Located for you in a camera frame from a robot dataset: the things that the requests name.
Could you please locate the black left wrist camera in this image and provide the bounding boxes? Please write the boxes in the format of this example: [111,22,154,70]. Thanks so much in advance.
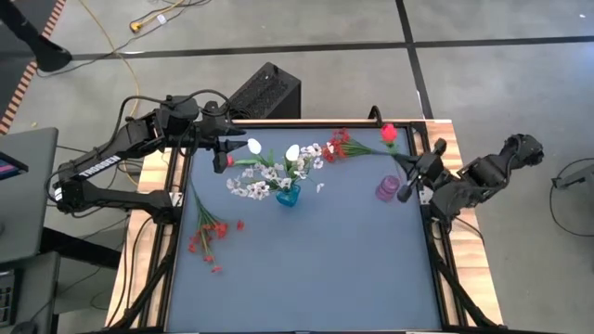
[160,95,200,122]

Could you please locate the dark mat with striped edge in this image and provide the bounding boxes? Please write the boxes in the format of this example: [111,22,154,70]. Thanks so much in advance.
[0,0,69,136]

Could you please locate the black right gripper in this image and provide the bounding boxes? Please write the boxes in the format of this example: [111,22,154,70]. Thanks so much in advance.
[393,152,456,204]

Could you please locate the red blossom bunch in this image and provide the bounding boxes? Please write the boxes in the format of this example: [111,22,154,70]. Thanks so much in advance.
[187,178,246,275]
[321,127,386,164]

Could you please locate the grey chair base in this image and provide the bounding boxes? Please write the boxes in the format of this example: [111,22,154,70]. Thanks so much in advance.
[551,161,594,190]

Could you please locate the wooden table rim with frame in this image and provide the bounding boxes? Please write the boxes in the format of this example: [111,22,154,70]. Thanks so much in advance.
[104,118,506,334]

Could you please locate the yellow cable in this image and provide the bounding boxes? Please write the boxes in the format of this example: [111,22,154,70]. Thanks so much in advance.
[77,0,141,120]

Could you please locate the white blossom bunch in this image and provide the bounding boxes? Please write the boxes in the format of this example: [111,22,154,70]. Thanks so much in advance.
[278,142,326,195]
[226,161,279,201]

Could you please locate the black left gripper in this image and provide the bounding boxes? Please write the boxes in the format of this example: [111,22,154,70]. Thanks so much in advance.
[200,110,250,175]

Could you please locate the blue glass vase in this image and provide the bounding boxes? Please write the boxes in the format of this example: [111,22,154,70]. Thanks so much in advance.
[276,184,302,209]

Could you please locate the pink ribbed glass vase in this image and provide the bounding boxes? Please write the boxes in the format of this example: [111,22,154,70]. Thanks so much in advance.
[374,174,401,203]

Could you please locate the tall black post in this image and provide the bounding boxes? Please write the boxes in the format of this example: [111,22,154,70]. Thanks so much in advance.
[0,0,73,73]

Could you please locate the yellow extension cord plug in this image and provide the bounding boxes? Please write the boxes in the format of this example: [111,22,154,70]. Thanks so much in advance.
[128,0,187,33]

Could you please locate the grey desk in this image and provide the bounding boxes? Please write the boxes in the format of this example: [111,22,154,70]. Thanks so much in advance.
[0,126,60,265]

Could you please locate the dark tablet screen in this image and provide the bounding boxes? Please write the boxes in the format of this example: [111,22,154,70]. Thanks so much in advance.
[0,150,30,181]

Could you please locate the black computer tower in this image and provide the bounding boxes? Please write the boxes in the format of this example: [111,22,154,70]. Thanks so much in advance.
[226,61,303,121]

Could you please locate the white artificial tulip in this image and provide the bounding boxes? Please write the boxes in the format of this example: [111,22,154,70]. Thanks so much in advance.
[283,143,302,189]
[231,137,291,196]

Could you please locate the red artificial tulip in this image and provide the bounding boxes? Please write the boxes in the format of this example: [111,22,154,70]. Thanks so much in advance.
[370,122,407,163]

